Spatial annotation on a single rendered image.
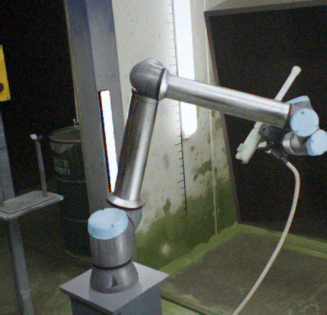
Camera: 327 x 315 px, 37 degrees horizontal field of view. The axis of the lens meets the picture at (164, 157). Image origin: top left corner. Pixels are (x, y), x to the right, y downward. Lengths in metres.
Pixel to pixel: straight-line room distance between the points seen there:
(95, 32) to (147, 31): 0.39
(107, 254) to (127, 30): 1.38
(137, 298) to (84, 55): 1.34
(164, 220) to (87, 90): 1.00
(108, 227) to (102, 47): 1.16
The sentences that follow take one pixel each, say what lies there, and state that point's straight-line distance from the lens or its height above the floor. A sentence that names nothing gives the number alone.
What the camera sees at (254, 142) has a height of 1.08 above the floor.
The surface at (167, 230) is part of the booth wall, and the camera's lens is 3.21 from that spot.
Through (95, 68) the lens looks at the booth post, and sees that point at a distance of 2.63.
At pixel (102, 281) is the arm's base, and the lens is 1.91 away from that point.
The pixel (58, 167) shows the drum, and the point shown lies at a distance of 3.51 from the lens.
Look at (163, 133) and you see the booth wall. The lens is 3.04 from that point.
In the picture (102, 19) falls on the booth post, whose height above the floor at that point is 1.64.
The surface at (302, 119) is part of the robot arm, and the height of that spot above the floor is 1.25.
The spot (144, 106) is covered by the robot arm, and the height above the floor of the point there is 1.30.
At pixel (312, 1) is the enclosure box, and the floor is 1.63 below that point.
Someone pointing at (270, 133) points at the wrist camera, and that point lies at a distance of 2.00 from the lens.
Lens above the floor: 1.59
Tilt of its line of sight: 15 degrees down
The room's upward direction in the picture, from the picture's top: 5 degrees counter-clockwise
